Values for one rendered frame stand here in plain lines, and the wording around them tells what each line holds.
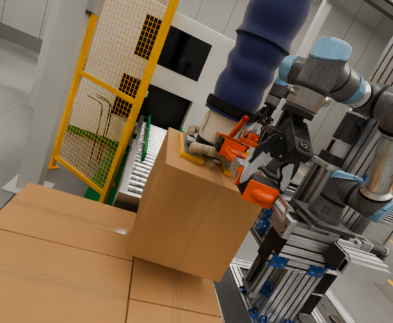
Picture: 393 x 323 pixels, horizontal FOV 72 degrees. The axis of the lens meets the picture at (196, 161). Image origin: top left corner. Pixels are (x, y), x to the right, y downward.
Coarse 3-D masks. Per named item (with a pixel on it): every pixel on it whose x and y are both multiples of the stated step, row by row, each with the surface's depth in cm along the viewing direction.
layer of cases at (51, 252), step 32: (32, 192) 135; (64, 192) 146; (0, 224) 109; (32, 224) 116; (64, 224) 124; (96, 224) 133; (128, 224) 144; (0, 256) 96; (32, 256) 102; (64, 256) 108; (96, 256) 114; (128, 256) 122; (0, 288) 86; (32, 288) 90; (64, 288) 95; (96, 288) 100; (128, 288) 106; (160, 288) 113; (192, 288) 120; (0, 320) 78; (32, 320) 81; (64, 320) 85; (96, 320) 89; (128, 320) 94; (160, 320) 99; (192, 320) 105
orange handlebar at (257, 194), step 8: (216, 136) 113; (248, 144) 128; (256, 144) 129; (232, 152) 85; (240, 152) 90; (232, 160) 81; (240, 168) 73; (256, 192) 60; (264, 200) 60; (272, 200) 61
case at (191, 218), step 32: (160, 160) 118; (160, 192) 96; (192, 192) 97; (224, 192) 98; (160, 224) 100; (192, 224) 101; (224, 224) 102; (160, 256) 105; (192, 256) 106; (224, 256) 107
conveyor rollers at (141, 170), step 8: (144, 128) 334; (152, 128) 352; (160, 128) 371; (144, 136) 308; (152, 136) 319; (160, 136) 338; (152, 144) 294; (160, 144) 304; (136, 152) 249; (152, 152) 269; (136, 160) 232; (152, 160) 245; (136, 168) 216; (144, 168) 225; (136, 176) 200; (144, 176) 209; (136, 184) 191; (144, 184) 194; (136, 192) 183
